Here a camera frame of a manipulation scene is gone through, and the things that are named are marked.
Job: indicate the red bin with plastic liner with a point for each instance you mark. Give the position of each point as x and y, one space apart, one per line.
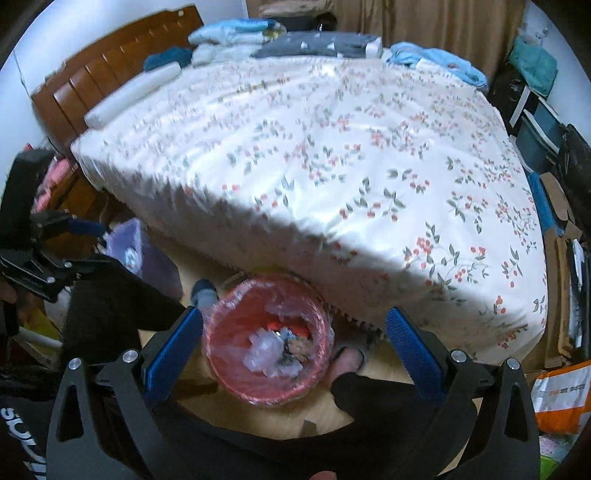
226 369

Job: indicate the bed with floral cover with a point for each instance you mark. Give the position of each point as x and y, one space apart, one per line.
323 184

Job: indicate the beige curtain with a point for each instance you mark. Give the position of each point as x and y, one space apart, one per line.
438 23

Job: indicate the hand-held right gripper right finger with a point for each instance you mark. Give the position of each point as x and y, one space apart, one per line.
413 353

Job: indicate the blue board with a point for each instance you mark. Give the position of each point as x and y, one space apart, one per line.
540 203

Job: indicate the person's leg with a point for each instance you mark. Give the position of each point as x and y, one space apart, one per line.
369 406
111 309

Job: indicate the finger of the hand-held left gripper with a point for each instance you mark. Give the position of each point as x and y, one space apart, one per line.
85 227
51 274

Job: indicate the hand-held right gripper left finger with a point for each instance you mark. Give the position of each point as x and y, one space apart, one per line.
173 351

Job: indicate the light blue folded clothes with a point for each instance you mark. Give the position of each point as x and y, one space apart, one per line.
226 41

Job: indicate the light blue crumpled cloth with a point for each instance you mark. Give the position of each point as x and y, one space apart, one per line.
438 62

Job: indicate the person's left leg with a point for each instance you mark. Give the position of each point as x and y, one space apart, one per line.
111 309

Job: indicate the pink packets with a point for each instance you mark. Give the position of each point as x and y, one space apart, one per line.
51 182

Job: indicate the orange white bag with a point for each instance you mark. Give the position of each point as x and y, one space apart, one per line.
563 397

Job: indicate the black bag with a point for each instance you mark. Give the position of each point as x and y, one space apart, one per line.
575 161

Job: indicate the teal hanging cloth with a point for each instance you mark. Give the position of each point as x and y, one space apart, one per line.
533 64

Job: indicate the stack of flattened cardboard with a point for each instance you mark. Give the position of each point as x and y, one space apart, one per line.
570 295

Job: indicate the dark teal folded cloth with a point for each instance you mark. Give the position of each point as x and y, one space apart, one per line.
168 59

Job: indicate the white bolster pillow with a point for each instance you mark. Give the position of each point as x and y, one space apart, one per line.
131 94

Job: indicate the grey star print blanket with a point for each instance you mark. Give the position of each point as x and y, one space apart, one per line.
318 46

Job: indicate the beige cushion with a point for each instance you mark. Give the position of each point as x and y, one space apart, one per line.
295 8

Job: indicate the grey storage bin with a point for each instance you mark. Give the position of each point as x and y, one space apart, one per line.
540 134

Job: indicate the wooden headboard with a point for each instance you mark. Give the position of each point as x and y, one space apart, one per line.
92 78

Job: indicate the person's right leg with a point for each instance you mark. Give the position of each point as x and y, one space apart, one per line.
369 406

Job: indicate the white rack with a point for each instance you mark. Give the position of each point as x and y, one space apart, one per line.
524 108

